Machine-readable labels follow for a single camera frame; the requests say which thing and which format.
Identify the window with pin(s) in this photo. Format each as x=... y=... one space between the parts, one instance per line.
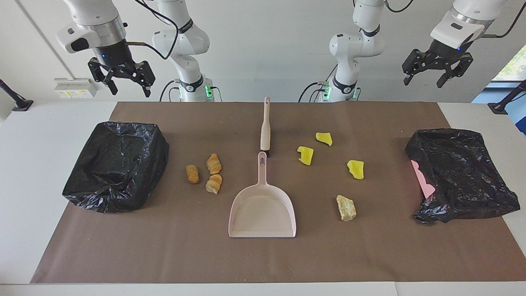
x=515 y=68

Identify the black plastic trash bag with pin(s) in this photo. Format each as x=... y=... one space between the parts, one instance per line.
x=115 y=164
x=460 y=172

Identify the pink plastic bin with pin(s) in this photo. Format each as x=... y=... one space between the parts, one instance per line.
x=423 y=181

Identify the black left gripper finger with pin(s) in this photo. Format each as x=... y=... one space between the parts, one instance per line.
x=411 y=61
x=462 y=65

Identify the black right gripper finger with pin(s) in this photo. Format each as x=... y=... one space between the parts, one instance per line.
x=148 y=76
x=113 y=87

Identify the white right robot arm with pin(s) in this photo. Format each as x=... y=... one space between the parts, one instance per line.
x=185 y=41

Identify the white wall socket box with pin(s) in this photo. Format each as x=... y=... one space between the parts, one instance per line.
x=76 y=88

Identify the black camera stand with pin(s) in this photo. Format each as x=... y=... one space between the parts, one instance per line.
x=499 y=107
x=22 y=105

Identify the pale pink plastic dustpan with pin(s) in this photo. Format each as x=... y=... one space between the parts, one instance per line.
x=263 y=213

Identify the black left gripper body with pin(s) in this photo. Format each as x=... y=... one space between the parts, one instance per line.
x=444 y=53

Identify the brown paper table mat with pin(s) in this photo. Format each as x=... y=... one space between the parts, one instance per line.
x=263 y=255

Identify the orange striped croissant piece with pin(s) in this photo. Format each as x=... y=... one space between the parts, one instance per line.
x=213 y=164
x=213 y=183

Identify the yellow sponge piece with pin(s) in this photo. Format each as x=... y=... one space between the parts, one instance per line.
x=356 y=169
x=324 y=138
x=306 y=155

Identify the beige crusty bread chunk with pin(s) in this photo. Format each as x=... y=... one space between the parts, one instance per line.
x=346 y=207

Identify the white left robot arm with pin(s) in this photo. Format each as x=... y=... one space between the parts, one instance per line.
x=349 y=45

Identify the brown breaded nugget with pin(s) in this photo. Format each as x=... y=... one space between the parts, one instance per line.
x=192 y=174

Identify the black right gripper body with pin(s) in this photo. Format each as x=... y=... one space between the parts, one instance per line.
x=115 y=59

